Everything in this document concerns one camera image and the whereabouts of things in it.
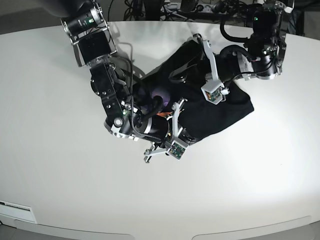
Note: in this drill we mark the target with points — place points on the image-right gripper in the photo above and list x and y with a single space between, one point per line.
226 69

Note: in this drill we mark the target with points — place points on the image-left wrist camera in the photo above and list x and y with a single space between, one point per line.
177 150

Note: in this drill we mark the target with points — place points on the black T-shirt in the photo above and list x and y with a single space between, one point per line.
199 117

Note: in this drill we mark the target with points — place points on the image-right robot arm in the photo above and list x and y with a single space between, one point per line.
259 56

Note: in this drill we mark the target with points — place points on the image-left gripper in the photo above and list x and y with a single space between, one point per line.
158 129

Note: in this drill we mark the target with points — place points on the white power strip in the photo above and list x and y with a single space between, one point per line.
207 8

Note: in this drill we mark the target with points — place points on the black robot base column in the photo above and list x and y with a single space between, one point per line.
152 9

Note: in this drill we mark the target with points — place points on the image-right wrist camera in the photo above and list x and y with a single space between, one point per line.
213 93

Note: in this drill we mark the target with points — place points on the image-left robot arm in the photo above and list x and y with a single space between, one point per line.
132 111

